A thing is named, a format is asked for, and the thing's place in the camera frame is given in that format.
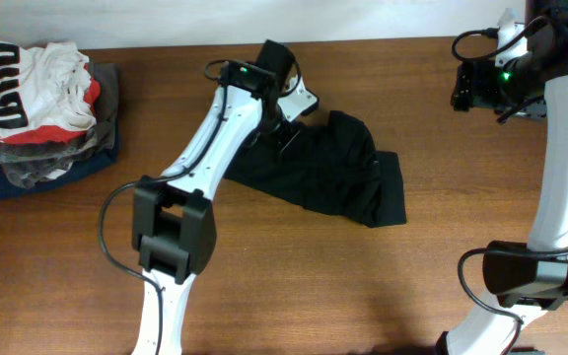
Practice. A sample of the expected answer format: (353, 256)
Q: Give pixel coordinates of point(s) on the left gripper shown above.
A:
(282, 139)

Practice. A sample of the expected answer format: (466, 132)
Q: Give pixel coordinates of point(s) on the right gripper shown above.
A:
(471, 91)

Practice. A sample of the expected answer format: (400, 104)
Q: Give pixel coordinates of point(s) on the black t-shirt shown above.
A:
(332, 169)

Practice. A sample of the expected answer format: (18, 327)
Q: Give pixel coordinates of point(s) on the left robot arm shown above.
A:
(174, 228)

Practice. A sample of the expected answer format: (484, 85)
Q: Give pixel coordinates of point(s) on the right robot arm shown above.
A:
(525, 76)

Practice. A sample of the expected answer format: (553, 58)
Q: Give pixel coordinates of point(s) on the red folded garment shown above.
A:
(52, 132)

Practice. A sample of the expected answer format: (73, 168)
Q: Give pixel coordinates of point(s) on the grey folded garment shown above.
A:
(24, 165)

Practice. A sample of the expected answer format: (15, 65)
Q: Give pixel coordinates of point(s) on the navy blue folded garment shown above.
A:
(78, 171)

